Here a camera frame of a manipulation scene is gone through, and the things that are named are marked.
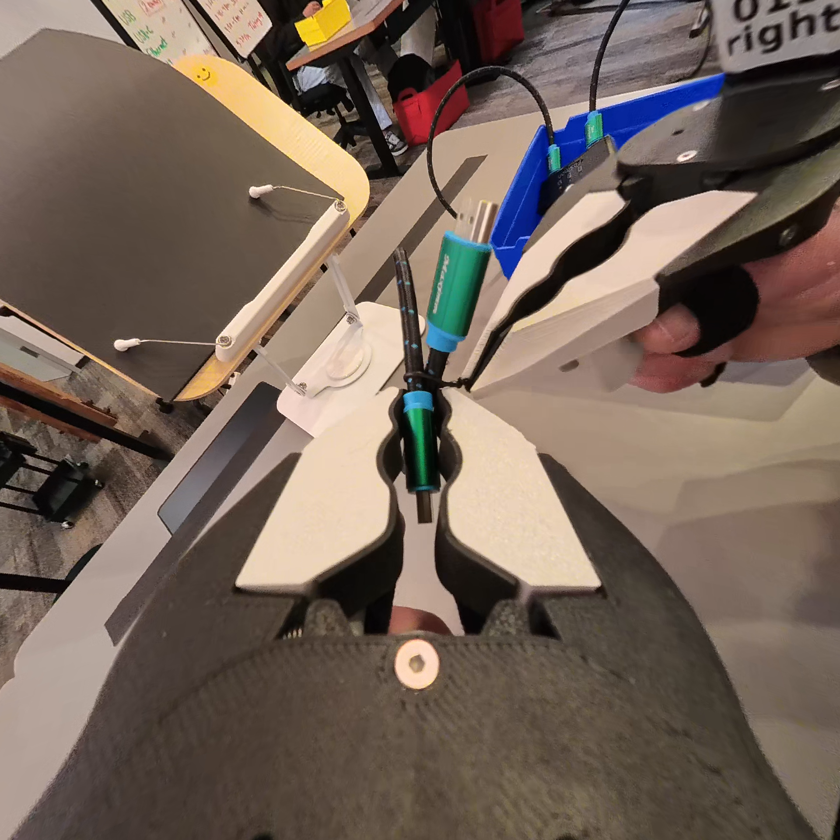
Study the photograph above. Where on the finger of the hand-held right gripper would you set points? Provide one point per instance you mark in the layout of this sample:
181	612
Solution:
558	256
604	322

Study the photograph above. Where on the wooden table with black legs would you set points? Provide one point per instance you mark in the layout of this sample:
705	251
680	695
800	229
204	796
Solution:
66	387

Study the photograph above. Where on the white laptop stand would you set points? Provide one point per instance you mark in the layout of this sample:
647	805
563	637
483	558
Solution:
282	289

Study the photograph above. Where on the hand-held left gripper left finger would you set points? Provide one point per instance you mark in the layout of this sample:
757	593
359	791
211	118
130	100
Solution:
315	525

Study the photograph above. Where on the black hdmi switch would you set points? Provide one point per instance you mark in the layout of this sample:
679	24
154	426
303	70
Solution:
578	171

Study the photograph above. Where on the wooden desk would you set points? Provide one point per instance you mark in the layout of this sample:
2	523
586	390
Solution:
361	33

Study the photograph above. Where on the blue plastic bin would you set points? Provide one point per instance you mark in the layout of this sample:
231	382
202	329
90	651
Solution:
525	217

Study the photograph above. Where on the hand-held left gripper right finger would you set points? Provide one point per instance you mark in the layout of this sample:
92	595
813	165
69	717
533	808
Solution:
519	519

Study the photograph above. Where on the whiteboard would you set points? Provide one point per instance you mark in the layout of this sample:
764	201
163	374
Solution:
164	24
236	20

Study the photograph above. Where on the black metal cart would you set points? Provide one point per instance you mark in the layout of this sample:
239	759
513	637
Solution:
53	486

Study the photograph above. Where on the small yellow bin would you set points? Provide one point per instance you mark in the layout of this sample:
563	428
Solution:
323	22

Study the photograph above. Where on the wooden board with black surface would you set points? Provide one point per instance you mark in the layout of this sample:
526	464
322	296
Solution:
145	197

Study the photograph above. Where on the person's right hand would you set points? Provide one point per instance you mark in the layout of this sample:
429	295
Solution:
801	309

